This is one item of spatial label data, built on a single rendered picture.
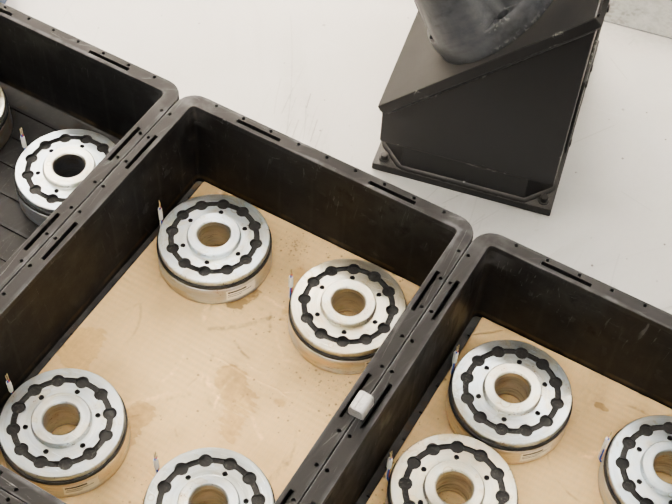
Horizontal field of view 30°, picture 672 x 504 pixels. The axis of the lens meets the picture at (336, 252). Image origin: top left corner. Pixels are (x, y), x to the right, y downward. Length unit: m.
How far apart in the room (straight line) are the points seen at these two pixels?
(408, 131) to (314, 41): 0.24
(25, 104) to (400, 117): 0.39
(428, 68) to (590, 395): 0.40
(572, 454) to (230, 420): 0.29
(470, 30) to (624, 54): 0.38
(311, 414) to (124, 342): 0.18
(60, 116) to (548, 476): 0.60
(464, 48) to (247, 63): 0.35
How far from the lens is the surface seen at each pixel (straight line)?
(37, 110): 1.30
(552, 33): 1.21
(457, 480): 1.03
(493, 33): 1.24
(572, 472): 1.07
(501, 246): 1.06
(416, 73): 1.32
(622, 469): 1.05
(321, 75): 1.50
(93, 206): 1.08
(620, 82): 1.54
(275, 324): 1.12
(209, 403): 1.08
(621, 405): 1.11
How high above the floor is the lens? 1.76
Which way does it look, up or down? 53 degrees down
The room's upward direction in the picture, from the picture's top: 3 degrees clockwise
